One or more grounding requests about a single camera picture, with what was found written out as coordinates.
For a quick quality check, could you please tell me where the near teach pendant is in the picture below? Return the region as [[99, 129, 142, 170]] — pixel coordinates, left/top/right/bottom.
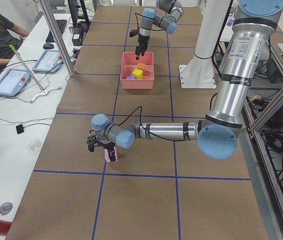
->
[[0, 69, 31, 97]]

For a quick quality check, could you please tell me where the aluminium frame post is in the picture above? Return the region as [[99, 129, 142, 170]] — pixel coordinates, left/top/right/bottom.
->
[[38, 0, 75, 77]]

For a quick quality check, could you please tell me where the pink plastic bin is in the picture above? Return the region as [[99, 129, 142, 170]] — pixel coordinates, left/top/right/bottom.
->
[[120, 52, 155, 90]]

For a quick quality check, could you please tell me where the green tipped metal rod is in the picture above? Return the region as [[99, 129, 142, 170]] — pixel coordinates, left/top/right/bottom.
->
[[9, 44, 45, 94]]

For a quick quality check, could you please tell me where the purple foam block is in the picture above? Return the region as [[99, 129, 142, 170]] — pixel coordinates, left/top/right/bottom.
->
[[126, 76, 136, 80]]

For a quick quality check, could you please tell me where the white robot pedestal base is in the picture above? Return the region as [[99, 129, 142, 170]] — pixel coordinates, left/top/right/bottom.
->
[[179, 0, 232, 89]]

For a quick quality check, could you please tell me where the orange foam block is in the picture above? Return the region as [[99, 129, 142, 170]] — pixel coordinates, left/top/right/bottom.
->
[[137, 63, 146, 74]]

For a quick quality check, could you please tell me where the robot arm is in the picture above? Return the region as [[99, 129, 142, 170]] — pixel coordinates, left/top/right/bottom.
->
[[129, 0, 184, 60], [87, 0, 283, 162]]

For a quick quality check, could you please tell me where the far teach pendant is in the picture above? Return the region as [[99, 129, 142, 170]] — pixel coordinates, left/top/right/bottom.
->
[[32, 49, 64, 74]]

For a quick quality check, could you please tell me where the black computer mouse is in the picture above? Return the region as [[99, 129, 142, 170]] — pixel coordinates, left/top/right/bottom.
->
[[42, 42, 55, 50]]

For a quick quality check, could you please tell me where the yellow foam block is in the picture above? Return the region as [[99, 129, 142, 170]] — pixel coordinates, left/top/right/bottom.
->
[[131, 68, 144, 80]]

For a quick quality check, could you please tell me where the small black square device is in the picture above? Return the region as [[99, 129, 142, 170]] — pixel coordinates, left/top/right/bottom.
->
[[15, 124, 25, 135]]

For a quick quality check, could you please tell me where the black keyboard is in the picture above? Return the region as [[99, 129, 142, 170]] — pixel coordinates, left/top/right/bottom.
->
[[45, 19, 68, 43]]

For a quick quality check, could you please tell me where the pink foam block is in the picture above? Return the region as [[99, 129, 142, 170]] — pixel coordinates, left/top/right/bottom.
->
[[104, 146, 118, 163]]

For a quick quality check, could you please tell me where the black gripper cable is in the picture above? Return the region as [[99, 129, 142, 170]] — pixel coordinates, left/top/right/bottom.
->
[[116, 105, 190, 142]]

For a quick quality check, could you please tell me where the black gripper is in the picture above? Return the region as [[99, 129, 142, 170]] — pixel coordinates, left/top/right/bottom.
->
[[86, 130, 115, 162], [129, 28, 150, 60]]

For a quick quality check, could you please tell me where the teach pendant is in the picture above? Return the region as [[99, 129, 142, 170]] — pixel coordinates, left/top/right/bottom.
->
[[32, 49, 64, 74], [0, 69, 31, 97]]

